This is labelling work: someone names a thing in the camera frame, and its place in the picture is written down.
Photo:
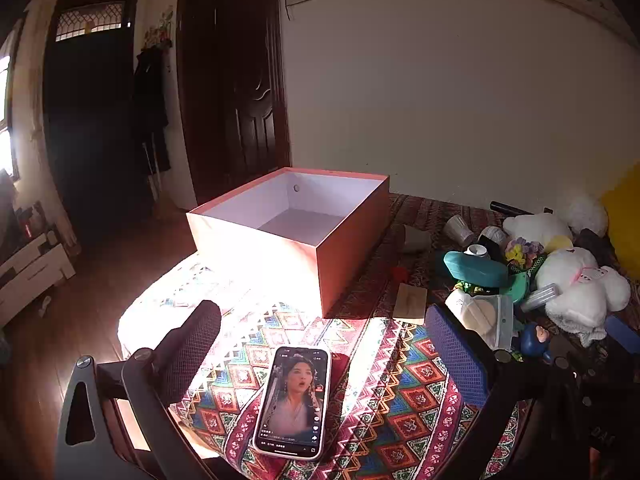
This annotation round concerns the broom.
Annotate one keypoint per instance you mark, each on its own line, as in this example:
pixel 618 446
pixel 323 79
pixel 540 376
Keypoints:
pixel 157 200

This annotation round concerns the colourful patterned tablecloth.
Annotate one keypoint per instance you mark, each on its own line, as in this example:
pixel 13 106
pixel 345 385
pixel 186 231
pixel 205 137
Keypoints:
pixel 400 385

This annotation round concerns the window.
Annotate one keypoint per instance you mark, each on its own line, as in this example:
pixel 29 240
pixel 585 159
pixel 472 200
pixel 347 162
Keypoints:
pixel 5 110

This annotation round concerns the translucent white tube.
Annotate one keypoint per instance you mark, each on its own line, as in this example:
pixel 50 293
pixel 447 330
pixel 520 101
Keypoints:
pixel 540 296

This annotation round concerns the dark wooden panel door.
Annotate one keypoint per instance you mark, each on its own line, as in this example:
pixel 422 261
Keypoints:
pixel 250 110

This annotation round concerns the clear zip bag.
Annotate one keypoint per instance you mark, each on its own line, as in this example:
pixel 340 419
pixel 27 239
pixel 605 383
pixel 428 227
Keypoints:
pixel 480 312

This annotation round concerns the clear plastic cup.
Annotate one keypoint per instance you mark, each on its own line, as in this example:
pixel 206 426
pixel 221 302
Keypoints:
pixel 457 230

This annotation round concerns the grey white yarn ball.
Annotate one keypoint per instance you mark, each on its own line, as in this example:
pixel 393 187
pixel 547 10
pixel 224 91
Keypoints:
pixel 493 235

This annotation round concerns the small white jar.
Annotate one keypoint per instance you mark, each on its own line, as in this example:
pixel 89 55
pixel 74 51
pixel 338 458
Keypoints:
pixel 475 251

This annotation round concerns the hanging dark coat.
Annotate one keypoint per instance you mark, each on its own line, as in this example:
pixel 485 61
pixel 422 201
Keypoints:
pixel 150 110

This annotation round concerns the red plastic funnel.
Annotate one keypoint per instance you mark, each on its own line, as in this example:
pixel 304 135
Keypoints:
pixel 398 273

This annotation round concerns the dark door with window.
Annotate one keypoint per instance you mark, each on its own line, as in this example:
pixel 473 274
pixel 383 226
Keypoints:
pixel 90 135

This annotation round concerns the green plastic dish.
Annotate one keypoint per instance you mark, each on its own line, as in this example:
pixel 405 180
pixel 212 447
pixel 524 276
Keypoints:
pixel 519 286

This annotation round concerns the white low cabinet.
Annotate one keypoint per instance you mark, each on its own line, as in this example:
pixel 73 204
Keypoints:
pixel 30 270

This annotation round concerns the teal glasses case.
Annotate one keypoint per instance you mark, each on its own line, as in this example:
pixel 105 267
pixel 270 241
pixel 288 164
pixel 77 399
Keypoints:
pixel 475 267

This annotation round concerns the crochet flower bouquet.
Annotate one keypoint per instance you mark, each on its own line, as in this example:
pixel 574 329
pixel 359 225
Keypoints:
pixel 522 252

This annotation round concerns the pink cardboard box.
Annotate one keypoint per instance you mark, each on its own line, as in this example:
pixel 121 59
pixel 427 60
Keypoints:
pixel 260 270

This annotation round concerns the black bar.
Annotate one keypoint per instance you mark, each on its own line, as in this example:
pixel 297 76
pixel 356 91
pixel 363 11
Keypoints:
pixel 510 207

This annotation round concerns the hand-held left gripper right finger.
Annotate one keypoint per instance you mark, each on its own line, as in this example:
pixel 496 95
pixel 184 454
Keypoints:
pixel 455 355

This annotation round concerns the blue monkey figurine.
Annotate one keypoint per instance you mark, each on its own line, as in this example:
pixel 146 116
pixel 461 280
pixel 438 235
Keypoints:
pixel 535 340

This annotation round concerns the smartphone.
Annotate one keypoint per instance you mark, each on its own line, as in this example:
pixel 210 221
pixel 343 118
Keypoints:
pixel 292 405

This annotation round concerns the large white plush toy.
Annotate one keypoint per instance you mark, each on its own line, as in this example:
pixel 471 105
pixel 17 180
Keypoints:
pixel 575 285

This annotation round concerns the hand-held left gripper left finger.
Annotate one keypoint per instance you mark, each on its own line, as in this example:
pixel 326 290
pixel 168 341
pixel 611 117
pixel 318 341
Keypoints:
pixel 192 345

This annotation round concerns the flower wall decoration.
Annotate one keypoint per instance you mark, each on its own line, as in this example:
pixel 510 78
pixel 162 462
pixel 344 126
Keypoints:
pixel 159 29

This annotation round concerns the blue object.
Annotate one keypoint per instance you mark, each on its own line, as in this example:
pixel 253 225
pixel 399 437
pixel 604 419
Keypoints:
pixel 622 334

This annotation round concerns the yellow cushion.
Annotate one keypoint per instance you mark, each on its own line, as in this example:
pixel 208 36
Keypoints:
pixel 625 220

